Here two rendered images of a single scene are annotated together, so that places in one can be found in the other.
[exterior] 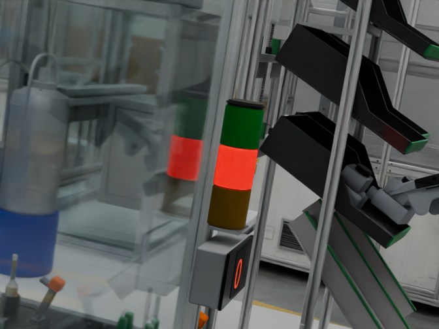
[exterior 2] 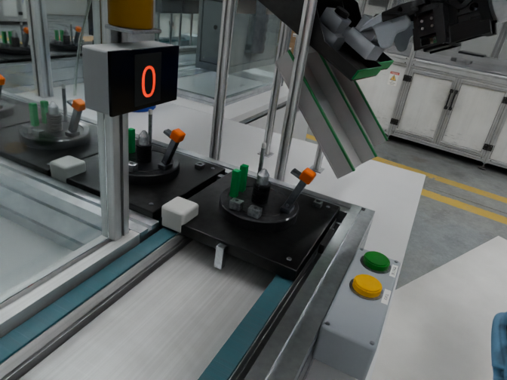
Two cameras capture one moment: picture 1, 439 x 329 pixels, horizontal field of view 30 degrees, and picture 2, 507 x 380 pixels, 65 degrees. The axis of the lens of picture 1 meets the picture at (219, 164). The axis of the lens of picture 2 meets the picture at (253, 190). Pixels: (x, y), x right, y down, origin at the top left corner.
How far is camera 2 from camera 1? 62 cm
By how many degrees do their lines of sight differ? 19
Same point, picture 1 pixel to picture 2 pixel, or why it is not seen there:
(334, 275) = (308, 105)
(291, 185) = not seen: hidden behind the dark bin
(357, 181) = (333, 21)
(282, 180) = not seen: hidden behind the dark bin
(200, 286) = (90, 90)
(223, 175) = not seen: outside the picture
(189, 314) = (108, 123)
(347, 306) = (318, 131)
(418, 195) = (384, 29)
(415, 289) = (421, 136)
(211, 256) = (94, 55)
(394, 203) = (364, 39)
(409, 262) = (419, 121)
